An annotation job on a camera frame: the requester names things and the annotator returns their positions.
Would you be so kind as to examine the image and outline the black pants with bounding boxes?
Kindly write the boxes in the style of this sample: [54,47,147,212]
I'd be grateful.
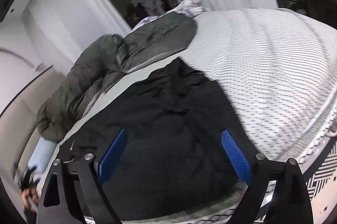
[59,58,255,221]

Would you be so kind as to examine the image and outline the person's left hand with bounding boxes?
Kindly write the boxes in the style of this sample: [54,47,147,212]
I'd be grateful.
[21,186,40,212]

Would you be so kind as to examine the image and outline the light blue pillow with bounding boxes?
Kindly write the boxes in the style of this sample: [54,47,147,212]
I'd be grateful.
[27,137,57,174]

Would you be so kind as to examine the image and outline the beige upholstered headboard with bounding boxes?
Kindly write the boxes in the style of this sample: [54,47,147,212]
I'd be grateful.
[1,67,64,215]

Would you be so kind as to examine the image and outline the hexagon patterned white mattress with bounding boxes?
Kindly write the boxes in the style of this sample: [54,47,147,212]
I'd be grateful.
[39,7,337,224]

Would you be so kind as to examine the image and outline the grey-green duvet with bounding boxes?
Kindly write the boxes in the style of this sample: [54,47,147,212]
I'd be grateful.
[37,12,198,143]

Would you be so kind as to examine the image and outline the white crumpled sheet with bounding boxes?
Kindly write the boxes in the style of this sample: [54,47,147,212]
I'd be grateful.
[132,0,210,31]

